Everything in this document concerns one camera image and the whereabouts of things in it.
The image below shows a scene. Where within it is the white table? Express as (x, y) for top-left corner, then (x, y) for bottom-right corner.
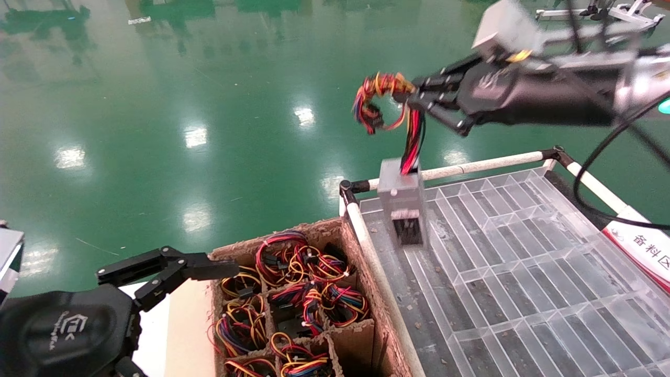
(118, 280), (216, 377)

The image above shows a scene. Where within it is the thick black cable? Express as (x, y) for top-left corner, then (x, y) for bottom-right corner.
(573, 94), (670, 231)

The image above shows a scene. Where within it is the black foam strip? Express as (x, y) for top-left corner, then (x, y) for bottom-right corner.
(544, 170), (626, 227)

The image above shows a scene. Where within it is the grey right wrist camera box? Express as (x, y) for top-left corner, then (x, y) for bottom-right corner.
(473, 0), (545, 62)

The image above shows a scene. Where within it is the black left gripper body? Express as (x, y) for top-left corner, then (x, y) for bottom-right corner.
(0, 285), (142, 377)

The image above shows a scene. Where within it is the black pipe corner joint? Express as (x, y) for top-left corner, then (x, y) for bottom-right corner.
(339, 179), (370, 206)
(541, 146), (575, 168)

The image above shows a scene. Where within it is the power supply with coloured wires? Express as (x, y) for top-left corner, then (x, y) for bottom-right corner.
(270, 332), (331, 377)
(314, 280), (370, 328)
(220, 264), (261, 300)
(208, 296), (265, 358)
(225, 357), (276, 377)
(352, 72), (428, 248)
(255, 233), (309, 287)
(269, 283), (323, 337)
(298, 243), (352, 283)

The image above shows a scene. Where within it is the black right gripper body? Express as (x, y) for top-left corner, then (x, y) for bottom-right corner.
(460, 55), (621, 129)

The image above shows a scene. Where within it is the white floor stand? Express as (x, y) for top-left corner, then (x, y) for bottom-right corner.
(534, 0), (665, 29)

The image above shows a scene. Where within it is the brown cardboard compartment box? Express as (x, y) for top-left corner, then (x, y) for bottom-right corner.
(207, 217), (414, 377)

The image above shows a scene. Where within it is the clear plastic divider tray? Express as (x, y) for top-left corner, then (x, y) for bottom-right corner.
(359, 168), (670, 377)

